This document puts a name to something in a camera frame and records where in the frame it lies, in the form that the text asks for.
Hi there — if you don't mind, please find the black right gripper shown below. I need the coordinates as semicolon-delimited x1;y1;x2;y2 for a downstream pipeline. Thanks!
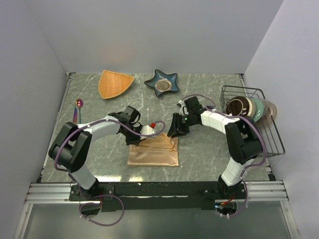
167;113;195;138

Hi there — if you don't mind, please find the peach satin napkin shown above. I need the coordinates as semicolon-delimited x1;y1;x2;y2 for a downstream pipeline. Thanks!
128;133;179;167

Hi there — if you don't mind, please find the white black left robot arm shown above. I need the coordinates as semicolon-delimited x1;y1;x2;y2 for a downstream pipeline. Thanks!
48;106;155;200

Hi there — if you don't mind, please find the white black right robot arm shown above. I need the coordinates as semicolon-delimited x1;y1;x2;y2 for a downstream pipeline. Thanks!
167;94;266;199

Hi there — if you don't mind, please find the blue star-shaped dish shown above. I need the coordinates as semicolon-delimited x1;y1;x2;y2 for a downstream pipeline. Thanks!
144;69;179;97

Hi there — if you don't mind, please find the orange woven shield tray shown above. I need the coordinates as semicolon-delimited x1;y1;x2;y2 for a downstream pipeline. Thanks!
98;70;134;99

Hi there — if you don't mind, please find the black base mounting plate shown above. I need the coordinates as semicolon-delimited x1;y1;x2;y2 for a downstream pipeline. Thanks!
69;181;246;212

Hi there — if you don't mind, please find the iridescent knife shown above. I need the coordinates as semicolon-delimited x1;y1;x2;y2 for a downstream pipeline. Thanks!
72;107;78;124

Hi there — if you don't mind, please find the iridescent spoon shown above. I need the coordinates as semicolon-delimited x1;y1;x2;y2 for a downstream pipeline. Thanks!
76;99;84;123

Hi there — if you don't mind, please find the brown bowl in rack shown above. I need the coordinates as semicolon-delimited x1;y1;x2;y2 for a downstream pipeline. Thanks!
226;96;254;117

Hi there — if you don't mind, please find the green plate in rack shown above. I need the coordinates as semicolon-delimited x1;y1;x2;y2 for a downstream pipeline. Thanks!
250;98;265;122

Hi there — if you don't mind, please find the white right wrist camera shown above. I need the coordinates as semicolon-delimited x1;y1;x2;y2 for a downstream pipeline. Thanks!
177;100;188;116

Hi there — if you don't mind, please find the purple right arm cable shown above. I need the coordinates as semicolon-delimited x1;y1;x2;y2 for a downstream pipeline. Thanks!
178;94;268;218

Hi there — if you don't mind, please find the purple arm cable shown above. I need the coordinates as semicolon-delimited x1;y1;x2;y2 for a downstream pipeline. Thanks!
178;94;268;218
54;118;166;227

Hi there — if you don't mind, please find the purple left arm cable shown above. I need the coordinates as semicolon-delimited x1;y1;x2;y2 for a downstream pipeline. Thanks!
54;118;166;227

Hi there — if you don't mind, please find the black wire dish rack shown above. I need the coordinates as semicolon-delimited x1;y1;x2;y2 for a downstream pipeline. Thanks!
220;85;285;157

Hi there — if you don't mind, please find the aluminium frame rail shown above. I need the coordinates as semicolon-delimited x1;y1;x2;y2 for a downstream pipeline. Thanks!
14;181;300;239

